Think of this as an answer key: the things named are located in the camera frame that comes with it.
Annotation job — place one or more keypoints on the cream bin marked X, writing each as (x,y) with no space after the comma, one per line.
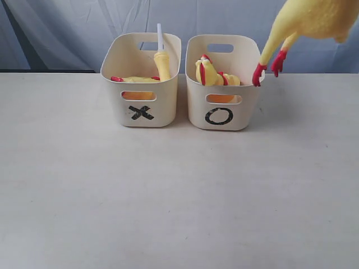
(124,58)

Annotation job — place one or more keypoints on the light blue backdrop curtain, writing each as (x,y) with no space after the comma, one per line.
(75,35)

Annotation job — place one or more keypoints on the whole yellow rubber chicken front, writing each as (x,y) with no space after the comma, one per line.
(207,75)

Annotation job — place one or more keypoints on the whole yellow rubber chicken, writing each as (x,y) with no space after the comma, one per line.
(312,19)
(207,75)

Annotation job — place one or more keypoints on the cream bin marked O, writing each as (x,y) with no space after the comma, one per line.
(233,54)

